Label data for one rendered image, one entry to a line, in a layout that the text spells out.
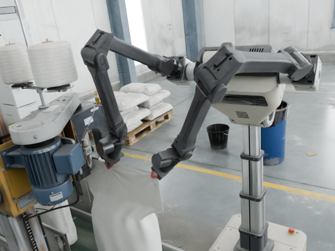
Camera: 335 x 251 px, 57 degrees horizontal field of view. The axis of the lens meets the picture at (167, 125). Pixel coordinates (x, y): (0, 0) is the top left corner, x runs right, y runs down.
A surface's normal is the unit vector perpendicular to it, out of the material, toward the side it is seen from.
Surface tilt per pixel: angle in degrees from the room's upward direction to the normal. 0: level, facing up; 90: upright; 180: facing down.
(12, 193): 90
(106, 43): 104
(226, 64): 61
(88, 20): 90
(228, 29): 90
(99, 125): 90
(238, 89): 40
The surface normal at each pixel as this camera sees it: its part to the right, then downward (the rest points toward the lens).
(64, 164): -0.17, 0.37
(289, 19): -0.55, 0.36
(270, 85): -0.44, -0.48
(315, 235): -0.11, -0.93
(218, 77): -0.56, -0.14
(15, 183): 0.83, 0.11
